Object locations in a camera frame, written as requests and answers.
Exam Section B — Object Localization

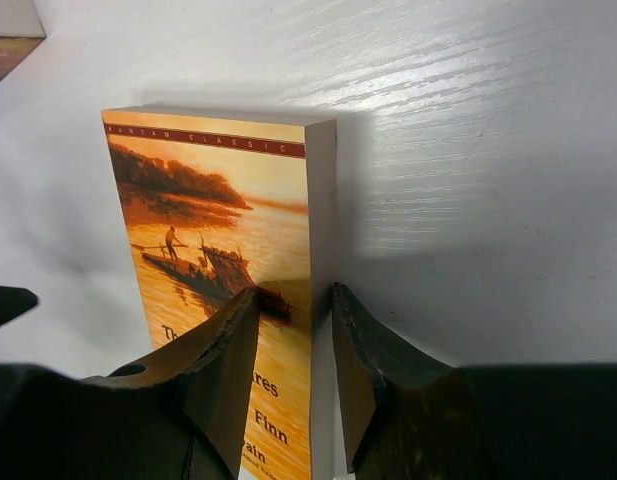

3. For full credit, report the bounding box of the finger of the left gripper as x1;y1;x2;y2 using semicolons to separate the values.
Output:
0;286;38;327

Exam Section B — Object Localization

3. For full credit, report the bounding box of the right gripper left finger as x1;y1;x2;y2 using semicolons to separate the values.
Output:
0;289;259;479

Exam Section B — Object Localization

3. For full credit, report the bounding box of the Jane Eyre blue book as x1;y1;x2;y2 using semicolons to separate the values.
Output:
0;0;46;82

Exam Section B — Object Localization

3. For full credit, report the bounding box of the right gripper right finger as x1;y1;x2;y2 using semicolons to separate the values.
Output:
332;283;617;479

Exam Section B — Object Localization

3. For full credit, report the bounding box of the yellow orange book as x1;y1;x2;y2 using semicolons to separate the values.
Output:
101;105;337;479

